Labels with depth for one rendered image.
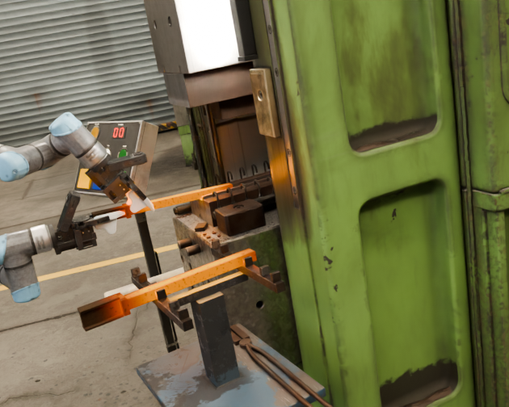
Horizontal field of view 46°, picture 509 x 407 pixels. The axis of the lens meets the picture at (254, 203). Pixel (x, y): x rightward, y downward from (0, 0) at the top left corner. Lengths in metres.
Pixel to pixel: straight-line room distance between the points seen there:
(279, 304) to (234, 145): 0.58
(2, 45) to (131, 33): 1.85
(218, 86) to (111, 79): 7.90
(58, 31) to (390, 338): 8.36
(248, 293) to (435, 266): 0.53
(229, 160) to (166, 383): 0.86
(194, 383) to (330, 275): 0.42
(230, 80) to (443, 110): 0.59
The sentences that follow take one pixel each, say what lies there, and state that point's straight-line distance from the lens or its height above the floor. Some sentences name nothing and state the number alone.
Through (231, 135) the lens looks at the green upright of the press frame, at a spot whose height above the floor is 1.12.
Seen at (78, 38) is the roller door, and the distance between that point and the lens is 9.60.
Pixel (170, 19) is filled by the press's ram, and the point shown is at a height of 1.51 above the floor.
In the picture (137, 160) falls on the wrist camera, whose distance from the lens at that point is 1.74.
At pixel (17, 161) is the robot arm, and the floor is 1.24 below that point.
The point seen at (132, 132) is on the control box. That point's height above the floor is 1.16.
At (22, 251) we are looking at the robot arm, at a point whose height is 0.99.
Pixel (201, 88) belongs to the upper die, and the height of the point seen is 1.32.
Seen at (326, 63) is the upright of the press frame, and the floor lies 1.35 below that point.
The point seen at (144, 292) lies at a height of 0.98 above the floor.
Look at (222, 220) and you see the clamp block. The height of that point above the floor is 0.96.
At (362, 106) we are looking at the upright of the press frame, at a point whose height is 1.23.
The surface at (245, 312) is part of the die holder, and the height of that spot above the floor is 0.69.
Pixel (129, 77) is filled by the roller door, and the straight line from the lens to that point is 9.62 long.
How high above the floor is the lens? 1.48
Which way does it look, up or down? 17 degrees down
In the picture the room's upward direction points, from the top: 10 degrees counter-clockwise
